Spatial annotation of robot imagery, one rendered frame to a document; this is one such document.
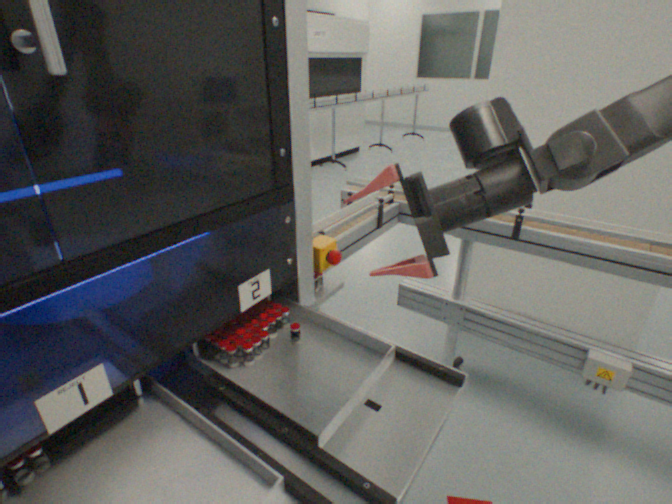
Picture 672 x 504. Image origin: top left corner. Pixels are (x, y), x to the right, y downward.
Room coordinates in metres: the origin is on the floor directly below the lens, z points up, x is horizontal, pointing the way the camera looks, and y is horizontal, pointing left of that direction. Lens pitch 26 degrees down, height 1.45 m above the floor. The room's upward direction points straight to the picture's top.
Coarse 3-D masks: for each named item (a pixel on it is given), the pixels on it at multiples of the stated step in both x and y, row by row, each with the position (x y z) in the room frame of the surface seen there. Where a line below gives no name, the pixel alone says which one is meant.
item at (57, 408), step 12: (96, 372) 0.42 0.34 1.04; (72, 384) 0.40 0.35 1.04; (84, 384) 0.41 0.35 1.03; (96, 384) 0.42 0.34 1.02; (108, 384) 0.43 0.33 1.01; (48, 396) 0.37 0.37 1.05; (60, 396) 0.38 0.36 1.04; (72, 396) 0.39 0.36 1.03; (96, 396) 0.42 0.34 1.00; (108, 396) 0.43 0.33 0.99; (48, 408) 0.37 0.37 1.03; (60, 408) 0.38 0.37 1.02; (72, 408) 0.39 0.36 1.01; (84, 408) 0.40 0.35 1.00; (48, 420) 0.37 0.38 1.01; (60, 420) 0.38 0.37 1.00; (48, 432) 0.36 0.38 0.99
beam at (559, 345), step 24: (408, 288) 1.45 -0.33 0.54; (432, 288) 1.43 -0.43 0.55; (432, 312) 1.38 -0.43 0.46; (456, 312) 1.32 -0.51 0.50; (480, 312) 1.27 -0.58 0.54; (504, 312) 1.26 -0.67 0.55; (504, 336) 1.21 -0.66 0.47; (528, 336) 1.17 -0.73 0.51; (552, 336) 1.12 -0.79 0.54; (576, 336) 1.12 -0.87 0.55; (552, 360) 1.11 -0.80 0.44; (576, 360) 1.07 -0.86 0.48; (624, 360) 1.00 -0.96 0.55; (648, 360) 1.00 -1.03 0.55; (648, 384) 0.96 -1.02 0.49
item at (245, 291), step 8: (264, 272) 0.70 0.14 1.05; (248, 280) 0.66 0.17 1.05; (264, 280) 0.69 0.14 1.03; (240, 288) 0.64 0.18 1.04; (248, 288) 0.66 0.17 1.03; (256, 288) 0.68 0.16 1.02; (264, 288) 0.69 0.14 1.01; (240, 296) 0.64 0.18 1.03; (248, 296) 0.66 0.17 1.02; (264, 296) 0.69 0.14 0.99; (248, 304) 0.66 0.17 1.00
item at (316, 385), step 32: (320, 320) 0.74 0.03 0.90; (288, 352) 0.65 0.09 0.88; (320, 352) 0.65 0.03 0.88; (352, 352) 0.65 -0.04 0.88; (384, 352) 0.64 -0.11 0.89; (256, 384) 0.56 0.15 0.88; (288, 384) 0.56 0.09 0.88; (320, 384) 0.56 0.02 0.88; (352, 384) 0.56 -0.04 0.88; (288, 416) 0.45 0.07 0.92; (320, 416) 0.48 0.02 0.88
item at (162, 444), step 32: (160, 384) 0.52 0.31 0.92; (128, 416) 0.48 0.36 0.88; (160, 416) 0.48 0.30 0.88; (192, 416) 0.47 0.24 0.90; (64, 448) 0.42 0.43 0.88; (96, 448) 0.42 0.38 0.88; (128, 448) 0.42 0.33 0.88; (160, 448) 0.42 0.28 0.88; (192, 448) 0.42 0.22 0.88; (224, 448) 0.42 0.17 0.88; (32, 480) 0.37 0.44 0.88; (64, 480) 0.37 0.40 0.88; (96, 480) 0.37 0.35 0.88; (128, 480) 0.37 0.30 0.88; (160, 480) 0.37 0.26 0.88; (192, 480) 0.37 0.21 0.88; (224, 480) 0.37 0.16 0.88; (256, 480) 0.37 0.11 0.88
